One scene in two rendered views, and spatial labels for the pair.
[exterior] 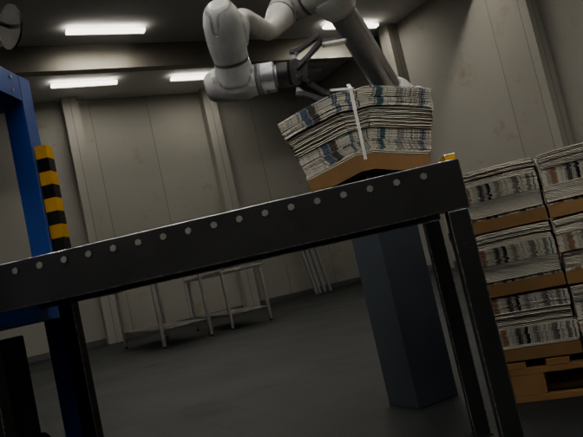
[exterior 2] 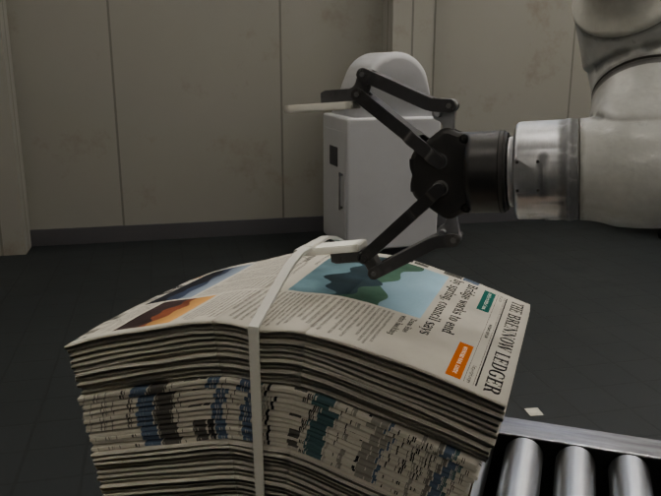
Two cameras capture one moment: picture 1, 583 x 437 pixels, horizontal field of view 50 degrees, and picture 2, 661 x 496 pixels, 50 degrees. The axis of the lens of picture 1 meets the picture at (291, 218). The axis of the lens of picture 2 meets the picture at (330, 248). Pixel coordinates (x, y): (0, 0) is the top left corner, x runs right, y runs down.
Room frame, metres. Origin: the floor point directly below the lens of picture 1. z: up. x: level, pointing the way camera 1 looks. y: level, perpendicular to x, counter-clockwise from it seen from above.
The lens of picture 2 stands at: (2.47, -0.05, 1.28)
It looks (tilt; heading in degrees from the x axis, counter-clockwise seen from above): 14 degrees down; 194
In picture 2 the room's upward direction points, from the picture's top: straight up
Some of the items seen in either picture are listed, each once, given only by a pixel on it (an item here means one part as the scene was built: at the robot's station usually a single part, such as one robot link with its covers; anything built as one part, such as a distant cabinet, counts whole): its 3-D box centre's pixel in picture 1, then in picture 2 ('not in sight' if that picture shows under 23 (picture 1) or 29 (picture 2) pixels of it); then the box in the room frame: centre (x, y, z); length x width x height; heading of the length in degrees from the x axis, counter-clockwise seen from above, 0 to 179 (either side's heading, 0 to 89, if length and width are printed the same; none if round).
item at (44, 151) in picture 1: (53, 205); not in sight; (2.31, 0.85, 1.05); 0.05 x 0.05 x 0.45; 85
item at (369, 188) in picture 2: not in sight; (379, 153); (-2.46, -0.96, 0.68); 0.69 x 0.63 x 1.36; 118
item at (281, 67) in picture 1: (292, 74); (460, 172); (1.80, -0.09, 1.18); 0.09 x 0.07 x 0.08; 85
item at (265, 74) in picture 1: (267, 77); (543, 170); (1.80, -0.02, 1.19); 0.09 x 0.06 x 0.09; 175
